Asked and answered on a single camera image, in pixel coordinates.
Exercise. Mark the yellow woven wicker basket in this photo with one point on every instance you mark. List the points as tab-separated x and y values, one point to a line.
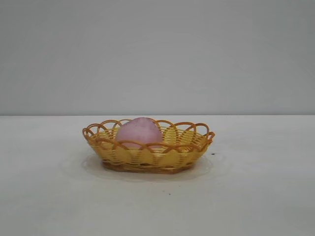
157	157

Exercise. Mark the pink peach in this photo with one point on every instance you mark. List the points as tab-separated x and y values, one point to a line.
139	134

